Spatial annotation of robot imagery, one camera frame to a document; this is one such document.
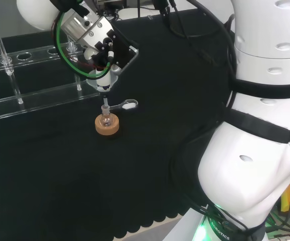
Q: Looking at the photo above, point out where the clear plastic funnel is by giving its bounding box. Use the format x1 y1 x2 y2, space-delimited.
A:
86 71 119 108

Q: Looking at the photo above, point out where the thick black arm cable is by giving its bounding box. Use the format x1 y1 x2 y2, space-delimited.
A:
186 0 238 83

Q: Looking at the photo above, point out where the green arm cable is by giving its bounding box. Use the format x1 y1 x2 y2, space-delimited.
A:
55 11 112 85

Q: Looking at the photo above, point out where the clear acrylic funnel stand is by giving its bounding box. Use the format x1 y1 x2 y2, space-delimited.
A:
0 29 100 121

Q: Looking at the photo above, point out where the black bench cloth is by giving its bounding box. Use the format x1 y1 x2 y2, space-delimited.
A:
0 7 237 239

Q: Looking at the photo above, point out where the cork ring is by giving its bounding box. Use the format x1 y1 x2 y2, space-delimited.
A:
94 113 120 137

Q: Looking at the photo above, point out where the clear round-bottom flask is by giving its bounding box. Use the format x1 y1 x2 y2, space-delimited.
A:
99 104 113 128

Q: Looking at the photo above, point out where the clear glass weighing funnel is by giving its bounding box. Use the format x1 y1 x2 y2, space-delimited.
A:
109 99 138 111

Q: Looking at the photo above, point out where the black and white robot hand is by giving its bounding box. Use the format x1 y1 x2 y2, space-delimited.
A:
83 17 139 99

